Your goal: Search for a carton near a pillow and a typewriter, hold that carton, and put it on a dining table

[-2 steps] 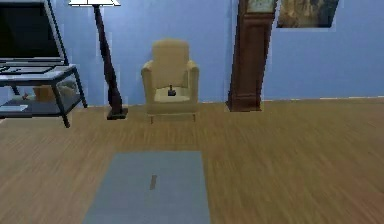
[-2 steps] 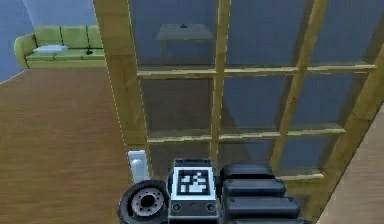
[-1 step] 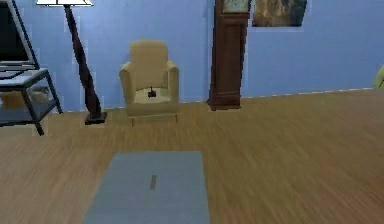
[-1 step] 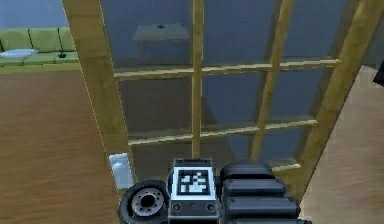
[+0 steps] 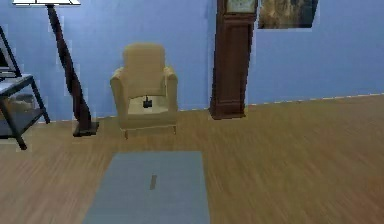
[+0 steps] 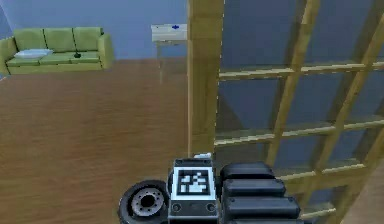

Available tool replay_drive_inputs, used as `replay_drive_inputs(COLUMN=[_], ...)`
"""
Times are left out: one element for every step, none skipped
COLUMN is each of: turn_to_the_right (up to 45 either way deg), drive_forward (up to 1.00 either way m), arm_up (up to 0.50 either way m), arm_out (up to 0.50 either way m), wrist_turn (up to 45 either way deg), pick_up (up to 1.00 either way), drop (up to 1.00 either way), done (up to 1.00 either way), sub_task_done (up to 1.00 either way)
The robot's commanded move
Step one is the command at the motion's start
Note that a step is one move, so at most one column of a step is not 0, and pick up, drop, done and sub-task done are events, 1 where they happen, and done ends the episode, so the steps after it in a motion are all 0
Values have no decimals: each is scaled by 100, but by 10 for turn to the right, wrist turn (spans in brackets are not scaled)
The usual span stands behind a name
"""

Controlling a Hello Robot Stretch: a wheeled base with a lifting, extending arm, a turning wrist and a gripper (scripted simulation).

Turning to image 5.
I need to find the beige armchair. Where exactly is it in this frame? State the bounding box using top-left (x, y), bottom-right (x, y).
top-left (109, 42), bottom-right (179, 140)

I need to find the dark brown grandfather clock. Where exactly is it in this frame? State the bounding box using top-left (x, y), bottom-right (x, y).
top-left (208, 0), bottom-right (259, 120)

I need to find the grey coffee table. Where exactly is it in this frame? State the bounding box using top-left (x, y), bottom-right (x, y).
top-left (82, 151), bottom-right (211, 224)

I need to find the dark brown floor lamp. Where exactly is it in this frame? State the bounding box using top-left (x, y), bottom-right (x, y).
top-left (12, 0), bottom-right (100, 138)

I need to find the black shelf stand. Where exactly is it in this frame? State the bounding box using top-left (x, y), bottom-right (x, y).
top-left (0, 25), bottom-right (51, 151)

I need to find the framed wall picture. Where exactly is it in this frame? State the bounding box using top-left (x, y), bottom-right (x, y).
top-left (257, 0), bottom-right (320, 30)

